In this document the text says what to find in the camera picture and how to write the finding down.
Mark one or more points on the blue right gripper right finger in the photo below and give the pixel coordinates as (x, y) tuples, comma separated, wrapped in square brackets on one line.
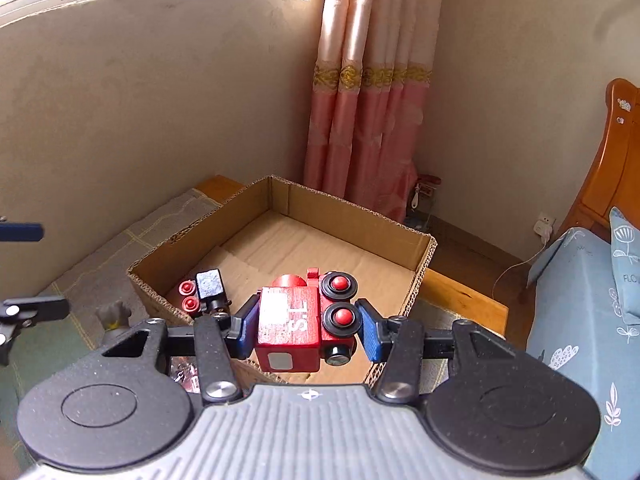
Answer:
[(375, 334)]

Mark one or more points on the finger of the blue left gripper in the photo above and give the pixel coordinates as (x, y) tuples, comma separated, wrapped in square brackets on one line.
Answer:
[(11, 232)]

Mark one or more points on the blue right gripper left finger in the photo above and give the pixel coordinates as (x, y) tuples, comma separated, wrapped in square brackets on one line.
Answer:
[(242, 333)]

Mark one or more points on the small red toy car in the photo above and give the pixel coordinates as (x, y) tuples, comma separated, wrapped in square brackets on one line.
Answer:
[(205, 294)]

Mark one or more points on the grey checked blanket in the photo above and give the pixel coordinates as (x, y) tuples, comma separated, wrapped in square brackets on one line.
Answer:
[(98, 280)]

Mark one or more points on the grey animal figurine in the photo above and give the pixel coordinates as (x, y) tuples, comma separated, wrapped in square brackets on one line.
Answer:
[(114, 316)]

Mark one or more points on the cardboard box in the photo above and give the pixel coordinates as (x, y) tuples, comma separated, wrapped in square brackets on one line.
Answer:
[(274, 227)]

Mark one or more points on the clutter behind curtain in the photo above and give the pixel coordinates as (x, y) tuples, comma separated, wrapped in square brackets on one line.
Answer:
[(421, 202)]

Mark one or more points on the blue floral bed sheet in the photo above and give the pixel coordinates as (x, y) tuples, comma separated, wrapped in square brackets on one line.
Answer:
[(579, 331)]

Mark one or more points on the pink curtain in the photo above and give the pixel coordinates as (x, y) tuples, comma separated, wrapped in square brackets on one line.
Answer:
[(371, 79)]

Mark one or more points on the blue floral pillow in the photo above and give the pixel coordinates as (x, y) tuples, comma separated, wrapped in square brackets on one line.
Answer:
[(625, 253)]

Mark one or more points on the wooden bed headboard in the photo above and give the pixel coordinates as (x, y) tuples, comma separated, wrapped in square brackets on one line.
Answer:
[(613, 179)]

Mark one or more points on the white wall charger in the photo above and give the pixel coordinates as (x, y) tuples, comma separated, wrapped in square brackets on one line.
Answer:
[(543, 228)]

